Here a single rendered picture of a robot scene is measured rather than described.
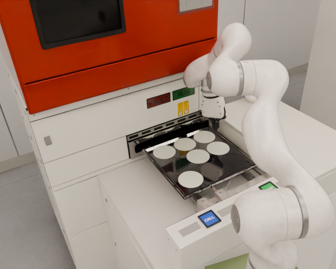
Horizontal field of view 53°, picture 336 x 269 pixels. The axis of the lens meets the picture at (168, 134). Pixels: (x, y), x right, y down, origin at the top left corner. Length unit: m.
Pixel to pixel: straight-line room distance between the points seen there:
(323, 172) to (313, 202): 0.56
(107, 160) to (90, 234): 0.43
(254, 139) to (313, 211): 0.21
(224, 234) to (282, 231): 0.38
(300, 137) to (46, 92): 1.03
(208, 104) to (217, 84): 0.54
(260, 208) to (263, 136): 0.19
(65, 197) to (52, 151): 0.25
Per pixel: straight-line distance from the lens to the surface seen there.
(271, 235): 0.80
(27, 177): 3.06
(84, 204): 1.64
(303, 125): 1.63
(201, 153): 1.49
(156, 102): 1.50
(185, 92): 1.56
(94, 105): 1.38
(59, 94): 1.27
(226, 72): 0.94
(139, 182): 1.49
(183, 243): 1.08
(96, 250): 1.88
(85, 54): 1.25
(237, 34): 1.04
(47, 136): 1.38
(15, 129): 3.04
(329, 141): 1.56
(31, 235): 2.57
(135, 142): 1.53
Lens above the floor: 1.81
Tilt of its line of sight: 34 degrees down
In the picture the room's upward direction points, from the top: 3 degrees counter-clockwise
